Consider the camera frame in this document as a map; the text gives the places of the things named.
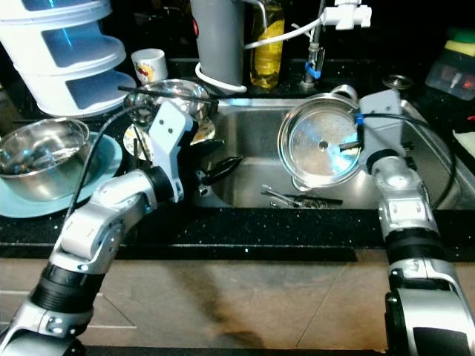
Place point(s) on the steel strainer basin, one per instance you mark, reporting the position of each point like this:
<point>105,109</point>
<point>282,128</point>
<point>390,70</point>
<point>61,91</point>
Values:
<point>319,141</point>

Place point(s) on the black chopstick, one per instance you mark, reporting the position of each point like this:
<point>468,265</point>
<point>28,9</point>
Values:
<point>141,90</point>
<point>323,199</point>
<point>143,142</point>

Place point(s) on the steel fork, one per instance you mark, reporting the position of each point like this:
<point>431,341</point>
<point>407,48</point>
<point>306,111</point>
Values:
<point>278,194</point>

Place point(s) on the steel sink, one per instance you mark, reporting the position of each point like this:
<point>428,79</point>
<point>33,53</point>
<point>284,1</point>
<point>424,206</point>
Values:
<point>260,141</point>

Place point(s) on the floral plate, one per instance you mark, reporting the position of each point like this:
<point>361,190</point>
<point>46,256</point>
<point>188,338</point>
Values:
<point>130,141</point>

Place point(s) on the steel bowl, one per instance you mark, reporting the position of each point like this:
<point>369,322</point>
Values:
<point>148,105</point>

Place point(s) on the round steel sink cap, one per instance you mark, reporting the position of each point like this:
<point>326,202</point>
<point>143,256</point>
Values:
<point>397,81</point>

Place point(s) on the small printed paper cup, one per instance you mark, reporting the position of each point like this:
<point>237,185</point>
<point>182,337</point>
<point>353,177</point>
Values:
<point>150,68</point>

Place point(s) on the grey cylinder water filter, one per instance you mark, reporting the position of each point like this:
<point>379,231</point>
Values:
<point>219,41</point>

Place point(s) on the yellow oil bottle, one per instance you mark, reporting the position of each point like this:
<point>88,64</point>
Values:
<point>267,55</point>

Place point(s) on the pale green cloth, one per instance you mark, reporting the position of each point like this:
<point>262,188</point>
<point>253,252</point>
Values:
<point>466,144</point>

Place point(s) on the blue plate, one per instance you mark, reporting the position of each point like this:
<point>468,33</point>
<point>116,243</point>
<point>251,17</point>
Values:
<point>74,208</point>

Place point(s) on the clear plastic container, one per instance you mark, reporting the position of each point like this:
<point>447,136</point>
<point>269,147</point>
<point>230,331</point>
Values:
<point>449,78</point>

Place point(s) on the white faucet diverter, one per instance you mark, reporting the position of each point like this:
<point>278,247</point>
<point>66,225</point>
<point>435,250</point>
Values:
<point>349,15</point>

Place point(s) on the grey cabinet door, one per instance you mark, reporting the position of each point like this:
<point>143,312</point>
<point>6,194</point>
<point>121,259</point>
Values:
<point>349,311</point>
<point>230,311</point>

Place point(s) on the steel pot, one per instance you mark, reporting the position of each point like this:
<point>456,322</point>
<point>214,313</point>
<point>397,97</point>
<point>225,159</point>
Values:
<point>44,178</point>

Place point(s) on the green yellow sponge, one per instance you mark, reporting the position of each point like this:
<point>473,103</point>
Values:
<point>462,41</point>

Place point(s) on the white tiered storage rack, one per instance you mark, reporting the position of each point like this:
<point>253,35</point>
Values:
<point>59,70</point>

